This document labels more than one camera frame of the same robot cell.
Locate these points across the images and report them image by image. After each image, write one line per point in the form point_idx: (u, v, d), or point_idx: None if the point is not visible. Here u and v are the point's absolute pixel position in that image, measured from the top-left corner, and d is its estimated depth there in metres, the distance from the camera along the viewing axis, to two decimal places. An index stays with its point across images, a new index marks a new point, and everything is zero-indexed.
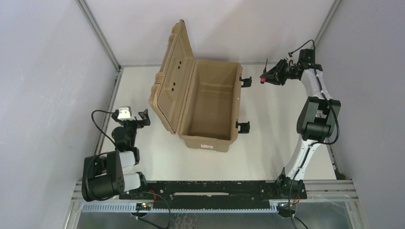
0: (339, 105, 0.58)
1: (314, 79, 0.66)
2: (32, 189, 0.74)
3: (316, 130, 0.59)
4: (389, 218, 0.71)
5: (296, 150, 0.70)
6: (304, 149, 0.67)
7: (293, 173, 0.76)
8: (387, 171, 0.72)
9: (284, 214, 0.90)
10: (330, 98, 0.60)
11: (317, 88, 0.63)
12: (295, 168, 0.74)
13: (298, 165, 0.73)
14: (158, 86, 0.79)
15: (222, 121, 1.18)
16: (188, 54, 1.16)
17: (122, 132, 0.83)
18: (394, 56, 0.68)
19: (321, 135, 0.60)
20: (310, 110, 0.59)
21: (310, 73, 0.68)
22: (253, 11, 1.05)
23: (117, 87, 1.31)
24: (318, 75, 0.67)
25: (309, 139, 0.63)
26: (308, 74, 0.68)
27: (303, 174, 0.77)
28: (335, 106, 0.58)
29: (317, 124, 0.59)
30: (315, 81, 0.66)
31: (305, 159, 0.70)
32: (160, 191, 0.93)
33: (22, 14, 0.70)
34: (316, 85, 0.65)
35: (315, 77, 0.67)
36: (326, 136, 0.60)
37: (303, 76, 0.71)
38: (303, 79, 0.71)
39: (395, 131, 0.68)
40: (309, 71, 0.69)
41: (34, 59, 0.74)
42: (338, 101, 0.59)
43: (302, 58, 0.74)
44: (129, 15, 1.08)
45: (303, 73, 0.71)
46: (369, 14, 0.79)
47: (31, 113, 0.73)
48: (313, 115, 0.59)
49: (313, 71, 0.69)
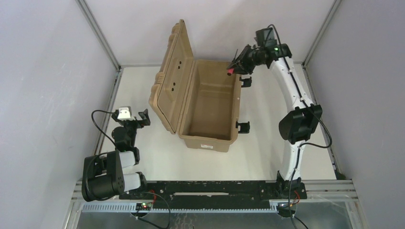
0: (321, 109, 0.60)
1: (287, 77, 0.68)
2: (32, 189, 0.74)
3: (302, 132, 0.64)
4: (389, 219, 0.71)
5: (287, 154, 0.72)
6: (295, 150, 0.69)
7: (291, 175, 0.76)
8: (387, 171, 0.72)
9: (284, 214, 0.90)
10: (311, 104, 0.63)
11: (296, 94, 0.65)
12: (291, 170, 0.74)
13: (293, 166, 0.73)
14: (158, 86, 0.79)
15: (222, 120, 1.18)
16: (188, 54, 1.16)
17: (122, 132, 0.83)
18: (394, 56, 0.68)
19: (306, 133, 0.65)
20: (294, 123, 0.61)
21: (282, 67, 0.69)
22: (253, 11, 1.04)
23: (117, 87, 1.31)
24: (291, 71, 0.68)
25: (296, 140, 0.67)
26: (282, 69, 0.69)
27: (299, 171, 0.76)
28: (317, 112, 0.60)
29: (303, 128, 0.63)
30: (291, 80, 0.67)
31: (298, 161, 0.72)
32: (160, 191, 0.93)
33: (23, 14, 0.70)
34: (292, 84, 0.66)
35: (289, 73, 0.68)
36: (311, 132, 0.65)
37: (274, 67, 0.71)
38: (274, 72, 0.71)
39: (395, 132, 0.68)
40: (281, 64, 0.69)
41: (35, 59, 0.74)
42: (318, 106, 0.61)
43: (265, 40, 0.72)
44: (129, 16, 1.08)
45: (272, 63, 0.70)
46: (369, 14, 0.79)
47: (31, 113, 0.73)
48: (298, 125, 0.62)
49: (285, 64, 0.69)
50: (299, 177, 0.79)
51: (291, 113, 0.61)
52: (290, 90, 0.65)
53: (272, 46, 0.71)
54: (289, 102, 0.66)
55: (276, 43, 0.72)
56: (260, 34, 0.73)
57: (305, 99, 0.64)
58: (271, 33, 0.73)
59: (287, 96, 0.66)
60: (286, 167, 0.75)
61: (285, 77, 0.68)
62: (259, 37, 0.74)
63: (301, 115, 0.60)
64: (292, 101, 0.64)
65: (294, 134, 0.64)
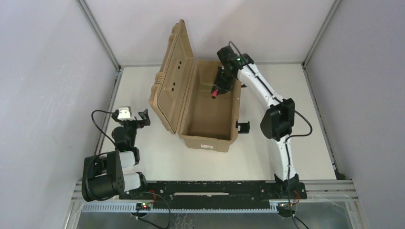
0: (293, 101, 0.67)
1: (255, 80, 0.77)
2: (32, 189, 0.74)
3: (283, 128, 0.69)
4: (389, 219, 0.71)
5: (277, 152, 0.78)
6: (282, 147, 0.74)
7: (287, 174, 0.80)
8: (387, 171, 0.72)
9: (284, 214, 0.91)
10: (283, 99, 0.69)
11: (268, 94, 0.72)
12: (286, 168, 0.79)
13: (287, 164, 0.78)
14: (158, 86, 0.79)
15: (221, 120, 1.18)
16: (188, 54, 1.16)
17: (122, 132, 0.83)
18: (394, 56, 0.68)
19: (288, 128, 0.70)
20: (273, 120, 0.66)
21: (249, 74, 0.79)
22: (252, 11, 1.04)
23: (118, 87, 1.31)
24: (257, 75, 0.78)
25: (280, 136, 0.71)
26: (248, 75, 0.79)
27: (294, 169, 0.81)
28: (290, 104, 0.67)
29: (282, 124, 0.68)
30: (259, 82, 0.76)
31: (289, 157, 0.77)
32: (160, 191, 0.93)
33: (22, 14, 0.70)
34: (261, 86, 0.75)
35: (255, 77, 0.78)
36: (292, 125, 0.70)
37: (242, 75, 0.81)
38: (244, 79, 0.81)
39: (395, 132, 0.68)
40: (247, 71, 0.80)
41: (34, 59, 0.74)
42: (290, 99, 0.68)
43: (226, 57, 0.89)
44: (128, 16, 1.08)
45: (239, 72, 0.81)
46: (369, 14, 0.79)
47: (31, 113, 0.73)
48: (277, 121, 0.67)
49: (250, 70, 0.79)
50: (296, 174, 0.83)
51: (268, 113, 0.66)
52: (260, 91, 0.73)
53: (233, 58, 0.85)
54: (263, 102, 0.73)
55: (237, 56, 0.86)
56: (220, 55, 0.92)
57: (276, 97, 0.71)
58: (229, 50, 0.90)
59: (261, 98, 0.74)
60: (281, 167, 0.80)
61: (252, 81, 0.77)
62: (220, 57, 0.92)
63: (277, 111, 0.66)
64: (265, 100, 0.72)
65: (276, 130, 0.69)
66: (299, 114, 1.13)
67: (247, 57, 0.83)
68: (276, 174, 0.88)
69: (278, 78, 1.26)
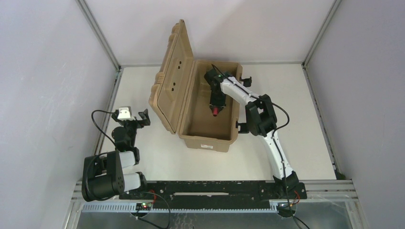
0: (267, 97, 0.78)
1: (235, 87, 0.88)
2: (32, 189, 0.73)
3: (265, 122, 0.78)
4: (389, 219, 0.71)
5: (269, 151, 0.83)
6: (271, 143, 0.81)
7: (283, 171, 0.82)
8: (387, 172, 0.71)
9: (284, 214, 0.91)
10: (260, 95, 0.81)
11: (245, 94, 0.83)
12: (280, 164, 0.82)
13: (280, 160, 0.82)
14: (158, 86, 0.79)
15: (221, 120, 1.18)
16: (188, 54, 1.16)
17: (122, 132, 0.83)
18: (394, 55, 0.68)
19: (272, 123, 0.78)
20: (254, 113, 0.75)
21: (228, 83, 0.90)
22: (252, 11, 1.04)
23: (118, 87, 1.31)
24: (235, 83, 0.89)
25: (267, 132, 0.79)
26: (228, 85, 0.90)
27: (289, 165, 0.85)
28: (266, 99, 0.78)
29: (264, 120, 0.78)
30: (238, 88, 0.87)
31: (279, 151, 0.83)
32: (160, 191, 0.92)
33: (22, 14, 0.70)
34: (240, 90, 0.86)
35: (234, 85, 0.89)
36: (275, 120, 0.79)
37: (224, 88, 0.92)
38: (227, 89, 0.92)
39: (395, 132, 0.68)
40: (226, 82, 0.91)
41: (34, 59, 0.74)
42: (266, 95, 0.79)
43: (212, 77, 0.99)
44: (128, 16, 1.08)
45: (222, 86, 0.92)
46: (368, 15, 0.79)
47: (30, 112, 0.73)
48: (258, 116, 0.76)
49: (229, 80, 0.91)
50: (293, 171, 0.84)
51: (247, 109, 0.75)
52: (240, 94, 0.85)
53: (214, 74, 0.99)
54: (244, 102, 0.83)
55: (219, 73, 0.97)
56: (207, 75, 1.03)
57: (252, 95, 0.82)
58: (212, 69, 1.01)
59: (242, 100, 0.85)
60: (275, 165, 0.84)
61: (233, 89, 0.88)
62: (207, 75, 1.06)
63: (255, 106, 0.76)
64: (245, 100, 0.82)
65: (260, 125, 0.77)
66: (299, 114, 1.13)
67: (227, 73, 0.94)
68: (274, 175, 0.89)
69: (277, 78, 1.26)
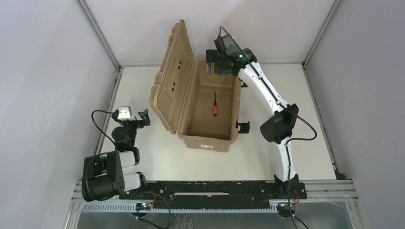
0: (296, 108, 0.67)
1: (259, 82, 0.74)
2: (32, 189, 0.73)
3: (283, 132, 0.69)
4: (390, 219, 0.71)
5: (278, 154, 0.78)
6: (283, 149, 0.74)
7: (288, 175, 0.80)
8: (388, 172, 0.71)
9: (284, 214, 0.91)
10: (287, 105, 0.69)
11: (272, 98, 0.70)
12: (286, 169, 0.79)
13: (287, 165, 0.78)
14: (158, 86, 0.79)
15: (221, 121, 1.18)
16: (188, 54, 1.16)
17: (122, 132, 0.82)
18: (394, 55, 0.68)
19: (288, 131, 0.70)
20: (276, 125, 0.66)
21: (252, 74, 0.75)
22: (252, 11, 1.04)
23: (118, 87, 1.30)
24: (261, 77, 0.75)
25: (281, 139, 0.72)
26: (251, 76, 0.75)
27: (294, 170, 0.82)
28: (294, 110, 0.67)
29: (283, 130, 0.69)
30: (263, 84, 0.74)
31: (289, 157, 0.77)
32: (160, 191, 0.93)
33: (21, 13, 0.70)
34: (265, 89, 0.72)
35: (259, 78, 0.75)
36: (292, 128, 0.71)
37: (243, 75, 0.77)
38: (245, 78, 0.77)
39: (395, 132, 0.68)
40: (250, 71, 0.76)
41: (34, 59, 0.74)
42: (294, 105, 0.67)
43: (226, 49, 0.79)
44: (128, 15, 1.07)
45: (241, 71, 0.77)
46: (368, 15, 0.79)
47: (30, 112, 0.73)
48: (280, 127, 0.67)
49: (254, 71, 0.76)
50: (296, 174, 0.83)
51: (272, 120, 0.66)
52: (264, 95, 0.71)
53: (235, 54, 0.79)
54: (267, 107, 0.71)
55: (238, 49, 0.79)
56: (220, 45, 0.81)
57: (281, 102, 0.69)
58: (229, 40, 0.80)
59: (264, 101, 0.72)
60: (282, 168, 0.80)
61: (256, 82, 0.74)
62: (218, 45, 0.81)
63: (280, 117, 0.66)
64: (270, 106, 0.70)
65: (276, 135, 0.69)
66: (299, 114, 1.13)
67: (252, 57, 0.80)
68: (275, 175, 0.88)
69: (277, 78, 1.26)
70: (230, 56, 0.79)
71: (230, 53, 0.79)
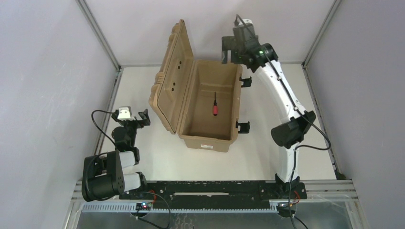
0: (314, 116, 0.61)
1: (278, 83, 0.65)
2: (32, 189, 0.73)
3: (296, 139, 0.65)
4: (390, 219, 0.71)
5: (283, 156, 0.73)
6: (291, 154, 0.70)
7: (291, 177, 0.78)
8: (388, 172, 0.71)
9: (284, 214, 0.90)
10: (304, 111, 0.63)
11: (291, 104, 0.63)
12: (290, 171, 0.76)
13: (292, 168, 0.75)
14: (158, 86, 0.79)
15: (221, 121, 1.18)
16: (187, 54, 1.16)
17: (122, 132, 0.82)
18: (394, 55, 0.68)
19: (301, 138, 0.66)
20: (290, 132, 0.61)
21: (271, 74, 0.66)
22: (252, 11, 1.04)
23: (118, 87, 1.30)
24: (281, 78, 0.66)
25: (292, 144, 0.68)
26: (270, 76, 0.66)
27: (297, 172, 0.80)
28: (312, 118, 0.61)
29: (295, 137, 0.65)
30: (282, 87, 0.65)
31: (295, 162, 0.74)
32: (160, 191, 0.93)
33: (21, 13, 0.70)
34: (284, 92, 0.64)
35: (278, 79, 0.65)
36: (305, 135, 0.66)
37: (261, 73, 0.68)
38: (263, 78, 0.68)
39: (395, 132, 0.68)
40: (269, 70, 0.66)
41: (35, 59, 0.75)
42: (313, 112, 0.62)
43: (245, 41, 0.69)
44: (128, 15, 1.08)
45: (259, 68, 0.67)
46: (368, 15, 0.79)
47: (30, 112, 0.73)
48: (293, 134, 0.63)
49: (273, 70, 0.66)
50: (298, 176, 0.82)
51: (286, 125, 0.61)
52: (282, 98, 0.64)
53: (255, 48, 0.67)
54: (282, 111, 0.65)
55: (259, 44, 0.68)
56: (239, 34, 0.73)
57: (299, 108, 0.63)
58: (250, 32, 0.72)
59: (280, 104, 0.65)
60: (285, 170, 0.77)
61: (275, 84, 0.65)
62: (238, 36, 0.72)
63: (295, 123, 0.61)
64: (286, 111, 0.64)
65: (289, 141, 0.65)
66: None
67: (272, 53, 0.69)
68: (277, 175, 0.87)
69: None
70: (248, 49, 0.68)
71: (249, 46, 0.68)
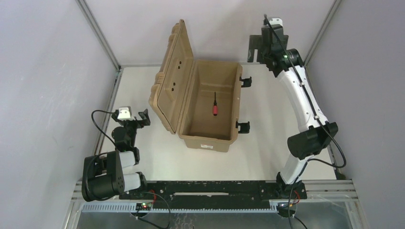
0: (336, 127, 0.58)
1: (300, 90, 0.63)
2: (32, 189, 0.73)
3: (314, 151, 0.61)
4: (390, 219, 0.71)
5: (293, 163, 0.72)
6: (302, 163, 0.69)
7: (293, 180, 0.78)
8: (388, 172, 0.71)
9: (284, 214, 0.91)
10: (325, 121, 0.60)
11: (311, 112, 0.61)
12: (294, 176, 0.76)
13: (298, 174, 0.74)
14: (158, 86, 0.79)
15: (221, 121, 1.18)
16: (187, 54, 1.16)
17: (122, 132, 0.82)
18: (394, 55, 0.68)
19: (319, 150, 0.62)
20: (309, 142, 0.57)
21: (294, 80, 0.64)
22: (252, 11, 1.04)
23: (118, 87, 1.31)
24: (303, 84, 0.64)
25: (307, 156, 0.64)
26: (293, 82, 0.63)
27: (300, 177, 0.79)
28: (333, 130, 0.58)
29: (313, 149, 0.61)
30: (303, 94, 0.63)
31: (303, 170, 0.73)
32: (160, 191, 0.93)
33: (21, 14, 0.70)
34: (305, 99, 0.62)
35: (301, 86, 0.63)
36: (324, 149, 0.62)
37: (283, 78, 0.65)
38: (284, 83, 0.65)
39: (395, 132, 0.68)
40: (292, 76, 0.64)
41: (34, 59, 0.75)
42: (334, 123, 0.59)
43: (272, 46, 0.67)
44: (129, 16, 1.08)
45: (282, 73, 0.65)
46: (368, 15, 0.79)
47: (30, 112, 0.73)
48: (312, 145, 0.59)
49: (297, 76, 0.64)
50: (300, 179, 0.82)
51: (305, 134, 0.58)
52: (303, 106, 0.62)
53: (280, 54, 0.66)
54: (302, 119, 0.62)
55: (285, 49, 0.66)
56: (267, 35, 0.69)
57: (319, 117, 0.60)
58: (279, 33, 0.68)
59: (300, 112, 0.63)
60: (290, 173, 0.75)
61: (297, 90, 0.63)
62: (265, 38, 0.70)
63: (315, 133, 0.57)
64: (305, 119, 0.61)
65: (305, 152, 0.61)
66: None
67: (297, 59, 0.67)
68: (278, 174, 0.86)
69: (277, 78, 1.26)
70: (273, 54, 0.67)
71: (275, 50, 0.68)
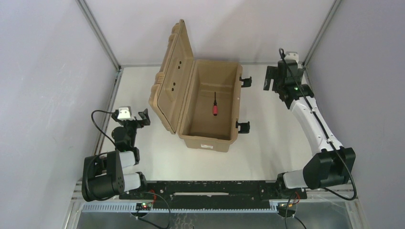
0: (352, 153, 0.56)
1: (311, 116, 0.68)
2: (32, 189, 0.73)
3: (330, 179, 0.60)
4: (389, 219, 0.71)
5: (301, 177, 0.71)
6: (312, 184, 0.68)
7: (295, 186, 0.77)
8: (388, 171, 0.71)
9: (284, 214, 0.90)
10: (340, 146, 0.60)
11: (324, 136, 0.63)
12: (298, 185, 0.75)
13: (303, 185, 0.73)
14: (158, 87, 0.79)
15: (221, 120, 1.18)
16: (188, 54, 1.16)
17: (122, 132, 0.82)
18: (394, 54, 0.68)
19: (336, 180, 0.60)
20: (322, 167, 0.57)
21: (304, 107, 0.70)
22: (253, 11, 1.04)
23: (118, 87, 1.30)
24: (314, 110, 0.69)
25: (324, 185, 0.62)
26: (303, 109, 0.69)
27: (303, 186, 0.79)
28: (349, 156, 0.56)
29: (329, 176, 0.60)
30: (315, 120, 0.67)
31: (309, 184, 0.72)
32: (160, 191, 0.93)
33: (21, 14, 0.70)
34: (317, 125, 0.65)
35: (312, 112, 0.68)
36: (341, 179, 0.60)
37: (294, 107, 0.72)
38: (297, 111, 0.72)
39: (395, 131, 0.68)
40: (303, 104, 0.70)
41: (34, 59, 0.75)
42: (350, 148, 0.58)
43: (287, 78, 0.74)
44: (129, 16, 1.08)
45: (293, 102, 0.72)
46: (368, 15, 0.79)
47: (30, 112, 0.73)
48: (326, 171, 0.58)
49: (307, 104, 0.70)
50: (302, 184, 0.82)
51: (316, 156, 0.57)
52: (314, 130, 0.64)
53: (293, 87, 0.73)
54: (314, 143, 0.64)
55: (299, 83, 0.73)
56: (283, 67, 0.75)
57: (333, 140, 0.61)
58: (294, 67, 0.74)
59: (312, 136, 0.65)
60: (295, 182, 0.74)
61: (308, 116, 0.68)
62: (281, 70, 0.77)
63: (329, 158, 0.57)
64: (318, 142, 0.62)
65: (322, 180, 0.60)
66: None
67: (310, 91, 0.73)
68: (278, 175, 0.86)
69: None
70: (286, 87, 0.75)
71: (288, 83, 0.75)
